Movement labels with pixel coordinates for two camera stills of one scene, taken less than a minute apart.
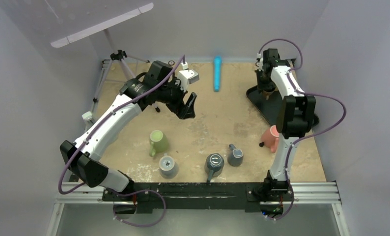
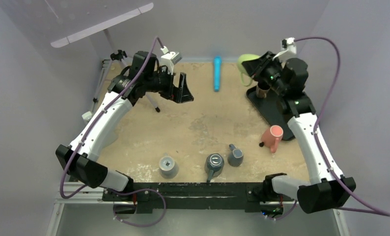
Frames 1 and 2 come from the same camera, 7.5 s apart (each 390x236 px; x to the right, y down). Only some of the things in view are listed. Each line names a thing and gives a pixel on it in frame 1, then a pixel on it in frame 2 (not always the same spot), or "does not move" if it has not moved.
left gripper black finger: (189, 111) to (182, 94)
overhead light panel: (102, 26) does not move
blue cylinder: (217, 72) does not move
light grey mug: (168, 167) does not move
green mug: (159, 142) to (242, 70)
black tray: (268, 108) does not move
